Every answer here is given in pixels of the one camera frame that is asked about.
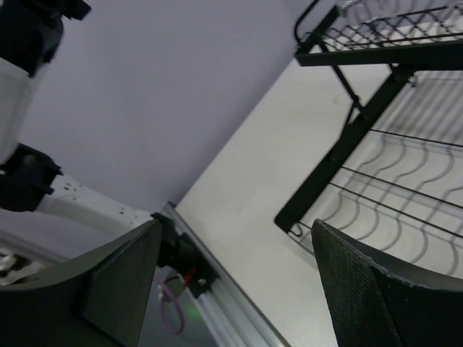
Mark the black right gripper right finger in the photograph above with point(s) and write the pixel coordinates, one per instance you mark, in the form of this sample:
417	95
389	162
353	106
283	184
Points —
375	299

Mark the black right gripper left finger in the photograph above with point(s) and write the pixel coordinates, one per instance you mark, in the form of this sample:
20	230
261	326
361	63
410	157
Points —
96	299

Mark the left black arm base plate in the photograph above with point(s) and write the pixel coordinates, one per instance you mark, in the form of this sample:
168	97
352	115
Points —
181	253

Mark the black wire dish rack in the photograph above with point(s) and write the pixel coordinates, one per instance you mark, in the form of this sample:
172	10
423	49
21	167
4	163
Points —
392	177

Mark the aluminium mounting rail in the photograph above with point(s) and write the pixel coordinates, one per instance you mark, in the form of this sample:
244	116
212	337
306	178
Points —
232	318

